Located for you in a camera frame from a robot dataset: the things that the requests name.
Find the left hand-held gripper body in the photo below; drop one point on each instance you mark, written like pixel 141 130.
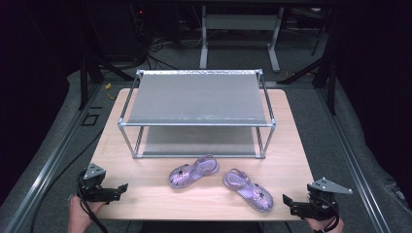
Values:
pixel 95 189

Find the purple star sandal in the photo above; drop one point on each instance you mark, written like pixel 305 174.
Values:
pixel 191 173
pixel 247 191

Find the black metal stand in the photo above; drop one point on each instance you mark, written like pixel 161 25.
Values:
pixel 89 74
pixel 327 71

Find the person's right hand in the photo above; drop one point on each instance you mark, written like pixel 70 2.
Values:
pixel 324 226

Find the grey metal table bracket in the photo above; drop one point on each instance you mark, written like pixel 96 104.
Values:
pixel 70 196

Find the grey metal shoe rack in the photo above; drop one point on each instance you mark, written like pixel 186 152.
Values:
pixel 197 97

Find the white metal desk frame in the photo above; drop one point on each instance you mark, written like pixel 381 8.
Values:
pixel 239 22

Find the grey metal floor rail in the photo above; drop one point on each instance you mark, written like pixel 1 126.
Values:
pixel 45 168
pixel 353 165

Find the yellow plug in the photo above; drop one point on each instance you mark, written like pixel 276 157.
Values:
pixel 108 87

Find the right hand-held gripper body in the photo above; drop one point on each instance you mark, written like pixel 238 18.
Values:
pixel 319 200

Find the person's left hand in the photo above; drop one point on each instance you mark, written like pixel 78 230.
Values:
pixel 79 213

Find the dark cabinet with red light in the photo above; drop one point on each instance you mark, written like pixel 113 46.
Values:
pixel 120 29

